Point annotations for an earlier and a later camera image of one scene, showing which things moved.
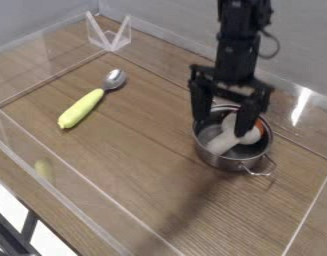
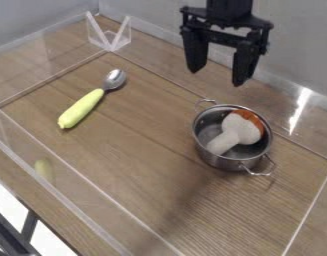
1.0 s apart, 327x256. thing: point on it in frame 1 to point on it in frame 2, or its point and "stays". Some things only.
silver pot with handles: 248,156 stays
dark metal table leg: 13,242 stays
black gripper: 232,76 to 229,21
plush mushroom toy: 226,140 stays
